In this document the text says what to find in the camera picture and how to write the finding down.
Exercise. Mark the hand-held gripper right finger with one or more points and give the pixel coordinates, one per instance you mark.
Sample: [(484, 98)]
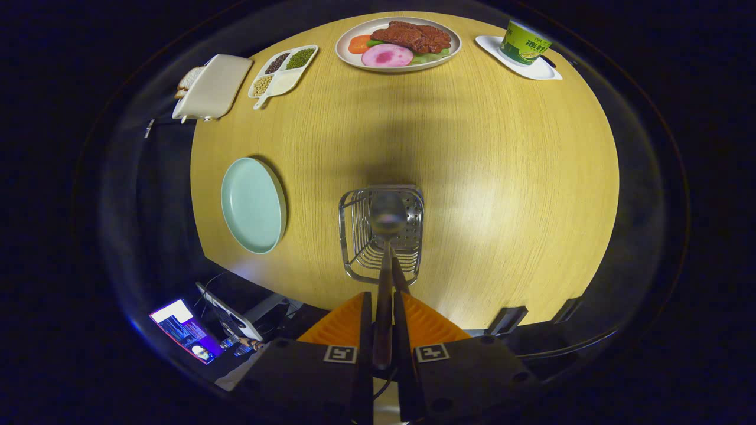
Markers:
[(400, 330)]

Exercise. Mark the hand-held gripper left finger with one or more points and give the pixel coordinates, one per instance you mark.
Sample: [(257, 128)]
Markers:
[(367, 330)]

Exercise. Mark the silver metal spoon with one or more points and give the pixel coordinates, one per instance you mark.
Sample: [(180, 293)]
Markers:
[(387, 215)]

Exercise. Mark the white laptop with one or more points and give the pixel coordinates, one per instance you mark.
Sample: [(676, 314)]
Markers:
[(233, 316)]

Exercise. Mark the teal plate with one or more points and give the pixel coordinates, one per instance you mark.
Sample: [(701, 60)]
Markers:
[(251, 206)]

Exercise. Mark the lit computer screen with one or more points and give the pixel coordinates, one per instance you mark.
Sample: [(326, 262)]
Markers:
[(183, 327)]

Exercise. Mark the white divided dish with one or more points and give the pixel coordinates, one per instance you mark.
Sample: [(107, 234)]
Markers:
[(283, 84)]

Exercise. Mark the yellow beans pile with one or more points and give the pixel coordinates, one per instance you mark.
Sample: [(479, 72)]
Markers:
[(263, 85)]

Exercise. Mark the white dinner plate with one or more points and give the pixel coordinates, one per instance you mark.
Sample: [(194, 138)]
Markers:
[(348, 59)]

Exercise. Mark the pink ham slice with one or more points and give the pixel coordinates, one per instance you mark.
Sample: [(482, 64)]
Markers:
[(387, 56)]

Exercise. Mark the green lettuce leaf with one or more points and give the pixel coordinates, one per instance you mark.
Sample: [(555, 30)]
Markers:
[(431, 57)]

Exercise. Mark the green beans pile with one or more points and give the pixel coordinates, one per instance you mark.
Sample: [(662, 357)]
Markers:
[(300, 58)]

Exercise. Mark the dark beans pile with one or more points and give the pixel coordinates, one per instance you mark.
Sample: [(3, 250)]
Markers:
[(277, 63)]

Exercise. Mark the white toaster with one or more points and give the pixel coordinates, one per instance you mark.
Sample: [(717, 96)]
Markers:
[(215, 88)]

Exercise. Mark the orange carrot slice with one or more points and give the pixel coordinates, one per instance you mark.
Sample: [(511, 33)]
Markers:
[(358, 44)]

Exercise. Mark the white square coaster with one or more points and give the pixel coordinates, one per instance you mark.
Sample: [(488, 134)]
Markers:
[(534, 71)]

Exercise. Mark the brown steak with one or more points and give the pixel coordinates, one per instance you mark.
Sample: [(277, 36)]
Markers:
[(413, 36)]

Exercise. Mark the white clip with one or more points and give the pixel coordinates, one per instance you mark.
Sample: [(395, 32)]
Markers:
[(149, 128)]

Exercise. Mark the large toast slice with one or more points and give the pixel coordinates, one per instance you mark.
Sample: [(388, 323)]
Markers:
[(190, 78)]

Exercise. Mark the green label drink bottle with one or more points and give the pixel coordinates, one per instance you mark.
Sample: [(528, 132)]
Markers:
[(524, 44)]

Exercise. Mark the black table bracket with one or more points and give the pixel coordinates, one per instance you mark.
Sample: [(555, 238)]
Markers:
[(567, 311), (508, 320)]

